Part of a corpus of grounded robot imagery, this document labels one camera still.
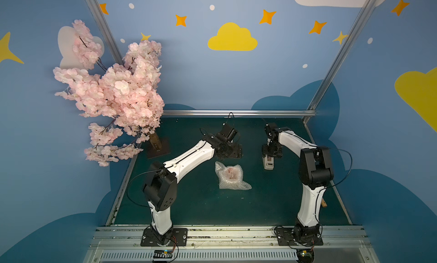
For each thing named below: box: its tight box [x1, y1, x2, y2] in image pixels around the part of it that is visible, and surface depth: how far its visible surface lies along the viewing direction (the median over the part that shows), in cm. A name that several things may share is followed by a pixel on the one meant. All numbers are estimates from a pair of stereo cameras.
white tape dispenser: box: [262, 154, 275, 171], surface depth 99 cm
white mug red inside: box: [225, 166, 242, 181], surface depth 90 cm
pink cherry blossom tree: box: [53, 19, 165, 167], surface depth 63 cm
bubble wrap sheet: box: [215, 161, 253, 191], surface depth 87 cm
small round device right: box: [295, 248, 315, 263], surface depth 73 cm
